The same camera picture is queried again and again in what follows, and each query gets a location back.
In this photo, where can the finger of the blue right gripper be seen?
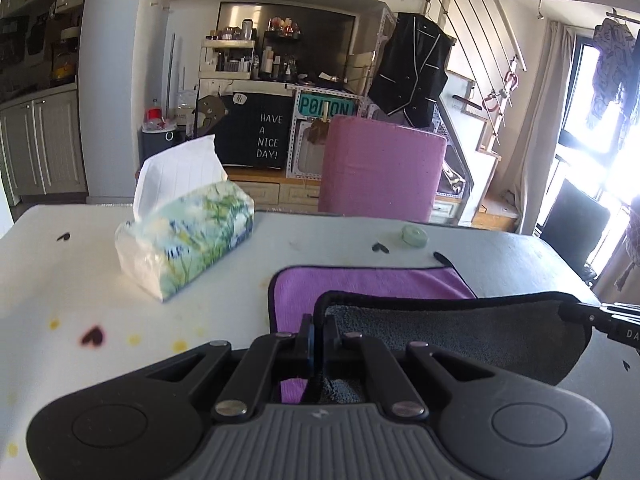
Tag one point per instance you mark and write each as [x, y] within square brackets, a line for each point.
[584, 314]

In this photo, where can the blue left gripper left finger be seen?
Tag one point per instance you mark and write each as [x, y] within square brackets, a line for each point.
[257, 375]

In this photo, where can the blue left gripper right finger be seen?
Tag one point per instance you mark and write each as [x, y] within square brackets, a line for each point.
[361, 369]

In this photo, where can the purple and grey towel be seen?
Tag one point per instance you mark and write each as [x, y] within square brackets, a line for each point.
[523, 334]

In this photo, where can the round green tape measure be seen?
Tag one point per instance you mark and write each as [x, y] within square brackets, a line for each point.
[414, 236]

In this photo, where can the floral tissue pack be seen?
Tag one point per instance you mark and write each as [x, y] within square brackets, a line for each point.
[188, 215]

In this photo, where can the pink chair back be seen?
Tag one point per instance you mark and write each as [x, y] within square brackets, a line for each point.
[380, 170]

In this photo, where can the grey trash bin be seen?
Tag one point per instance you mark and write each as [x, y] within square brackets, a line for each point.
[153, 139]

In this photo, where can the teal potion sign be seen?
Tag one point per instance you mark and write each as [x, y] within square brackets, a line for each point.
[322, 106]

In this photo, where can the black vest with white trim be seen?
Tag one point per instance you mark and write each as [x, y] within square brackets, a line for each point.
[412, 73]

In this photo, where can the white shelf rack with bottles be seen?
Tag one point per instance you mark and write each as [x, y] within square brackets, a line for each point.
[226, 59]

